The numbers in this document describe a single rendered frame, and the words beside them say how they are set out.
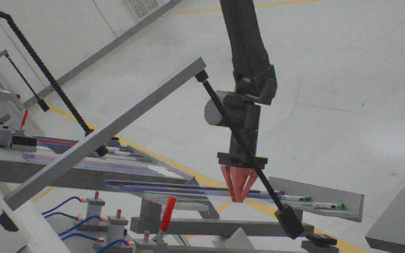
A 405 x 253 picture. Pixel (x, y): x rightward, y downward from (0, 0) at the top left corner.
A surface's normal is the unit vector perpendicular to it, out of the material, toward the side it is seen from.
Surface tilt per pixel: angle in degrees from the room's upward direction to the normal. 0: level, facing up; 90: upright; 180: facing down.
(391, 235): 0
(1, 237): 90
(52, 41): 90
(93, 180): 90
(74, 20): 90
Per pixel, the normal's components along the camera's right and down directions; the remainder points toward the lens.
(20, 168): 0.42, 0.12
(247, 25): 0.61, 0.29
